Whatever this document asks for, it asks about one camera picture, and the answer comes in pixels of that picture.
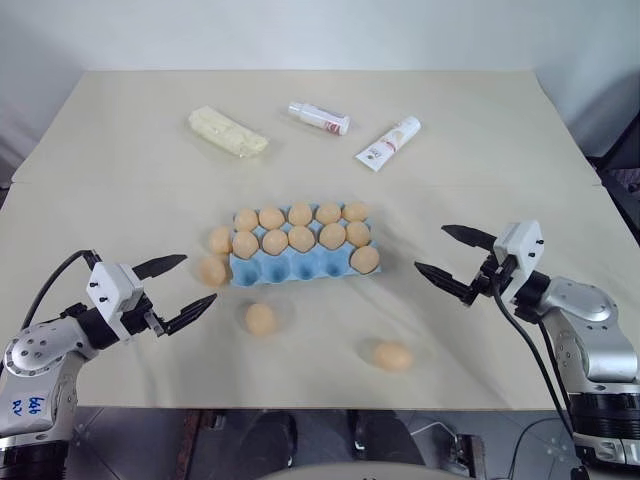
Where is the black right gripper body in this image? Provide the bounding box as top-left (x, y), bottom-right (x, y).
top-left (471, 251), bottom-right (517, 306)

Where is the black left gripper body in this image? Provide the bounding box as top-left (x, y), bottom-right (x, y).
top-left (121, 293), bottom-right (169, 343)

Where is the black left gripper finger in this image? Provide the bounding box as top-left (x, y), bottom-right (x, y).
top-left (133, 254), bottom-right (189, 281)
top-left (164, 293), bottom-right (219, 337)

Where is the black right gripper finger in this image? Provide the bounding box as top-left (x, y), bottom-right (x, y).
top-left (441, 224), bottom-right (498, 252)
top-left (413, 260), bottom-right (475, 306)

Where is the blue egg tray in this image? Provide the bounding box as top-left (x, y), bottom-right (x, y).
top-left (228, 202), bottom-right (383, 289)

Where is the tan egg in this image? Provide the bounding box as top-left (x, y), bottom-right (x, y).
top-left (287, 225), bottom-right (316, 253)
top-left (199, 255), bottom-right (229, 288)
top-left (345, 220), bottom-right (372, 247)
top-left (287, 202), bottom-right (314, 227)
top-left (232, 230), bottom-right (260, 260)
top-left (244, 302), bottom-right (278, 337)
top-left (208, 225), bottom-right (234, 255)
top-left (350, 245), bottom-right (381, 275)
top-left (342, 201), bottom-right (371, 224)
top-left (261, 228), bottom-right (290, 256)
top-left (318, 222), bottom-right (348, 250)
top-left (258, 205), bottom-right (284, 231)
top-left (316, 202), bottom-right (343, 226)
top-left (234, 208), bottom-right (260, 232)
top-left (372, 341), bottom-right (415, 373)

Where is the white squeeze tube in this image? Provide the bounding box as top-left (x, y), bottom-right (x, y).
top-left (355, 115), bottom-right (423, 174)

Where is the pale yellow wrapped bread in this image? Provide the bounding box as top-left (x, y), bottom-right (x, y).
top-left (187, 104), bottom-right (272, 160)

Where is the dark chair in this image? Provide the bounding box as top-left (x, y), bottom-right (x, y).
top-left (583, 69), bottom-right (640, 231)

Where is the white plastic bottle red label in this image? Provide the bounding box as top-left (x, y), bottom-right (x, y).
top-left (287, 101), bottom-right (352, 136)

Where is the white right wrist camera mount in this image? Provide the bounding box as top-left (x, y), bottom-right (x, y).
top-left (491, 219), bottom-right (544, 307)

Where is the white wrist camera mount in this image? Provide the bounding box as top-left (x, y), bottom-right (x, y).
top-left (86, 261), bottom-right (145, 342)
top-left (491, 219), bottom-right (544, 307)

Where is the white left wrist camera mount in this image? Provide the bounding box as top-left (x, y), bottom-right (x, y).
top-left (86, 261), bottom-right (145, 342)

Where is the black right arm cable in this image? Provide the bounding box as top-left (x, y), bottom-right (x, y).
top-left (487, 277), bottom-right (590, 480)

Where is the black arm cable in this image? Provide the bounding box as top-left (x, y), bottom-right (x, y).
top-left (487, 277), bottom-right (590, 480)
top-left (19, 248), bottom-right (104, 331)

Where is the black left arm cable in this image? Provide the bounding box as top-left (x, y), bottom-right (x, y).
top-left (19, 248), bottom-right (104, 331)

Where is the white floor cable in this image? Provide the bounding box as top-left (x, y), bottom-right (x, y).
top-left (408, 421), bottom-right (454, 444)

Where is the black floor cable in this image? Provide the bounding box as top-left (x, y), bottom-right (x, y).
top-left (512, 417), bottom-right (574, 474)

